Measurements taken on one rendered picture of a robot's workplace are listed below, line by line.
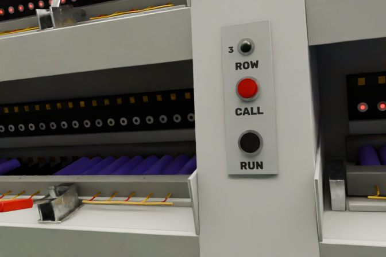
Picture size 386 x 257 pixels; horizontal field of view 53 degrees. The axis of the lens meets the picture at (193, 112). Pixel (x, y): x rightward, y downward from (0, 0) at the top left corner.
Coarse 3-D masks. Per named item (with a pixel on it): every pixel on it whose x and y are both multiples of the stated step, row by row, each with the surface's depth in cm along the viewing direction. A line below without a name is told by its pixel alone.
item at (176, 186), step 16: (0, 176) 47; (16, 176) 46; (32, 176) 46; (48, 176) 45; (64, 176) 44; (80, 176) 43; (96, 176) 42; (112, 176) 42; (128, 176) 41; (144, 176) 40; (160, 176) 40; (176, 176) 39; (0, 192) 46; (16, 192) 45; (32, 192) 44; (48, 192) 43; (80, 192) 42; (96, 192) 41; (112, 192) 41; (128, 192) 40; (144, 192) 39; (160, 192) 39; (176, 192) 38
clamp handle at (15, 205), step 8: (56, 192) 39; (16, 200) 34; (24, 200) 34; (32, 200) 35; (40, 200) 36; (48, 200) 37; (0, 208) 32; (8, 208) 33; (16, 208) 33; (24, 208) 34
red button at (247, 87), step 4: (244, 80) 31; (248, 80) 30; (252, 80) 30; (240, 84) 31; (244, 84) 30; (248, 84) 30; (252, 84) 30; (256, 84) 30; (240, 88) 31; (244, 88) 30; (248, 88) 30; (252, 88) 30; (256, 88) 30; (240, 92) 31; (244, 92) 30; (248, 92) 30; (252, 92) 30; (256, 92) 30; (244, 96) 31; (248, 96) 30; (252, 96) 30
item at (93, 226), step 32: (192, 128) 51; (192, 192) 31; (0, 224) 39; (32, 224) 38; (64, 224) 37; (96, 224) 36; (128, 224) 35; (160, 224) 35; (192, 224) 34; (0, 256) 40; (32, 256) 39; (64, 256) 37; (96, 256) 36; (128, 256) 35; (160, 256) 34; (192, 256) 32
